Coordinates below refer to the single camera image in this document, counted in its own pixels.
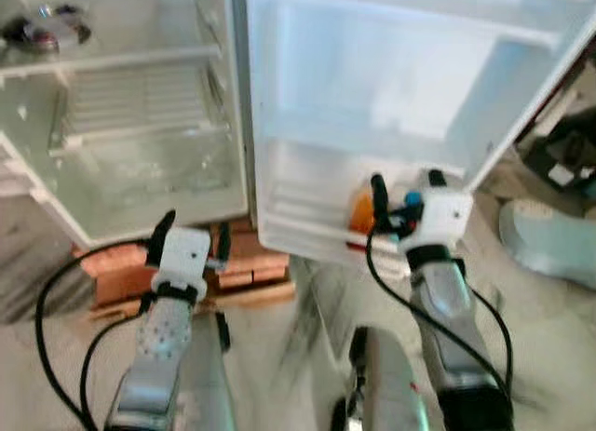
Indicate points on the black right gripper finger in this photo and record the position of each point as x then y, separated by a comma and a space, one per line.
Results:
380, 198
437, 180

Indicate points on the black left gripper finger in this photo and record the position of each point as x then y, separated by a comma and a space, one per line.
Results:
224, 240
161, 237

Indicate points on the orange bottle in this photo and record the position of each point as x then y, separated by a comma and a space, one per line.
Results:
360, 212

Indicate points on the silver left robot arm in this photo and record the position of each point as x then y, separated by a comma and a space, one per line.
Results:
154, 356

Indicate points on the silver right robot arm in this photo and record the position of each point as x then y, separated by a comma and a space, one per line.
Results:
447, 301

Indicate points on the white fridge shelf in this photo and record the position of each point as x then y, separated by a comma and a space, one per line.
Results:
112, 59

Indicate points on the clear crisper drawer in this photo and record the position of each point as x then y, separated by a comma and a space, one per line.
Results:
149, 170

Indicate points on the black bag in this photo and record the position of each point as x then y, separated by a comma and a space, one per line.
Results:
559, 156

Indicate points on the silver left robot leg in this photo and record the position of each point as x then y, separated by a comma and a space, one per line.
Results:
200, 384

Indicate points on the silver robot leg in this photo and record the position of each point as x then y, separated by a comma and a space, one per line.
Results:
200, 384
386, 384

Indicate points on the light blue plastic chair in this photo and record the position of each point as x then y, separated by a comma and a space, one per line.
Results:
549, 245

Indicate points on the silver right robot leg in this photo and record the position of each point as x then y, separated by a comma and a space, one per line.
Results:
386, 384

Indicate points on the dark steel bowl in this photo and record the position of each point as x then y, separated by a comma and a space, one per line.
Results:
47, 33

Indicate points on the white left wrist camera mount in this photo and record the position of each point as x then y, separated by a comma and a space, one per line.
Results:
182, 259

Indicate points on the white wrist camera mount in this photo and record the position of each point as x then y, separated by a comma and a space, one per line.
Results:
442, 222
182, 259

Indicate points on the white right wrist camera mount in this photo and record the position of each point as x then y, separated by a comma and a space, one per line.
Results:
442, 222

